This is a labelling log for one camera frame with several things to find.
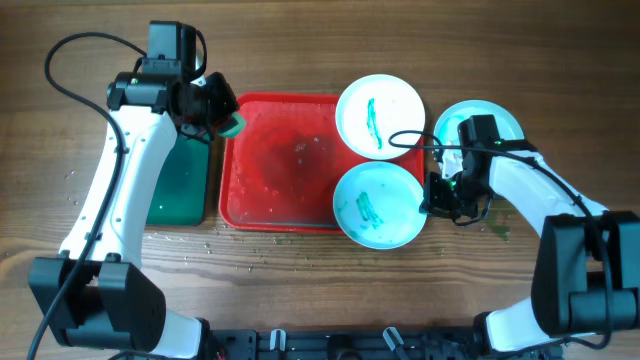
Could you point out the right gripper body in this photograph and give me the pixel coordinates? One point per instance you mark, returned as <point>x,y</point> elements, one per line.
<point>455,195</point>

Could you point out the white plate top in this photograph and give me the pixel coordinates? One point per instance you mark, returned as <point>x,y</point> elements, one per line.
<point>373,108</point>

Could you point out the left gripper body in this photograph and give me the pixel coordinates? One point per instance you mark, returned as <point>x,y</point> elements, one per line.
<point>211,103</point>

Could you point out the black tray with green water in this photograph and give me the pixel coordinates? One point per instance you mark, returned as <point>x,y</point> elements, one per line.
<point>180,195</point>

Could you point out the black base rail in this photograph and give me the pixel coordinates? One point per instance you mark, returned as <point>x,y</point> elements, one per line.
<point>444,343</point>

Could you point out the light blue plate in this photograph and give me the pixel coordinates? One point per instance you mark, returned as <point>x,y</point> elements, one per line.
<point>446,127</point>
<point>376,204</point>

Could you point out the red plastic tray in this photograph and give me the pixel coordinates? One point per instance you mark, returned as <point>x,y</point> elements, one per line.
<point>280,173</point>

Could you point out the green scrubbing sponge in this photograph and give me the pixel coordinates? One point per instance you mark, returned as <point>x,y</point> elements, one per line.
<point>232,127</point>

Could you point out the light blue plate bottom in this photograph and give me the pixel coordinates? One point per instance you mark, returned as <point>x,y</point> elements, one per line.
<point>376,204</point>

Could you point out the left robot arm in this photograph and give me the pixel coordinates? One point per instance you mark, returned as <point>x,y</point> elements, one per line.
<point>93,293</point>

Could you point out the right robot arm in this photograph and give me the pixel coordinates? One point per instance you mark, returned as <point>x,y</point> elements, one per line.
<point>585,284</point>

